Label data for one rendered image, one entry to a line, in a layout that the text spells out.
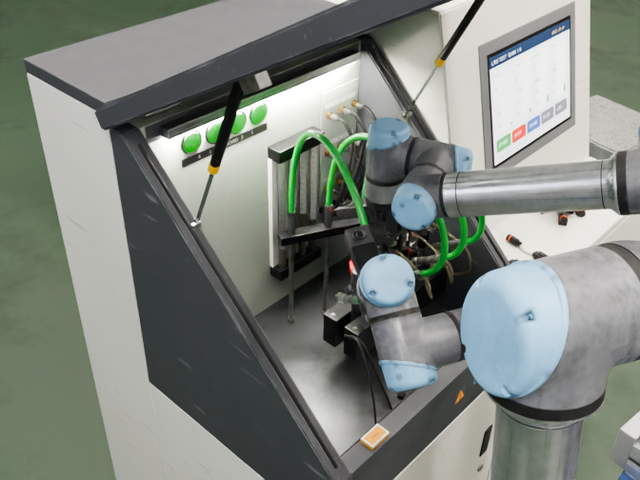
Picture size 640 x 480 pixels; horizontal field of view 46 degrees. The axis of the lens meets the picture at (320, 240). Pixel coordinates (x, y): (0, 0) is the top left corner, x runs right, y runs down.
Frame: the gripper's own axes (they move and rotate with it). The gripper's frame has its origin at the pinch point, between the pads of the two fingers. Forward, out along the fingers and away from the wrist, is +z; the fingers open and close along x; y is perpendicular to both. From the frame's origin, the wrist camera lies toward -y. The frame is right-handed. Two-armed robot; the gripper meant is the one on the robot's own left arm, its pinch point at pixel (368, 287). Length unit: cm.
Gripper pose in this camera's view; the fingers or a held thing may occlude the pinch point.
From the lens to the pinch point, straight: 139.0
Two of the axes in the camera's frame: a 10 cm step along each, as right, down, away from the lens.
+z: 0.0, 1.5, 9.9
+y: 2.8, 9.5, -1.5
